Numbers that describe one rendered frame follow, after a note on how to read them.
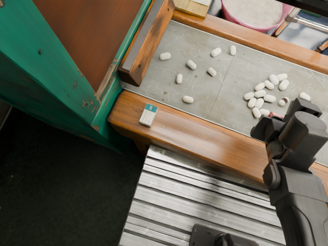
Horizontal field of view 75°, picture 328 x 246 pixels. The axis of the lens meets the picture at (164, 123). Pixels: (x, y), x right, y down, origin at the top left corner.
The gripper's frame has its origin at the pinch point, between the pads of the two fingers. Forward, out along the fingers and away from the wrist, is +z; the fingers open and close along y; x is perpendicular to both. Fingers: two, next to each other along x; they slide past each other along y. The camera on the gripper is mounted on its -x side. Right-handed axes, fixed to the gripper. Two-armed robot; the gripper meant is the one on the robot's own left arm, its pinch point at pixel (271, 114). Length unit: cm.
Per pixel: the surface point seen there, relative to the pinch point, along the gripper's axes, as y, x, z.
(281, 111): -6.3, 2.1, 10.0
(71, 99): 43, -1, -26
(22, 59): 43, -12, -36
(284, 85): -4.0, -4.3, 14.5
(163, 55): 35.0, -1.2, 11.1
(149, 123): 30.5, 11.5, -8.5
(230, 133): 7.3, 9.4, -1.2
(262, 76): 2.6, -3.8, 17.4
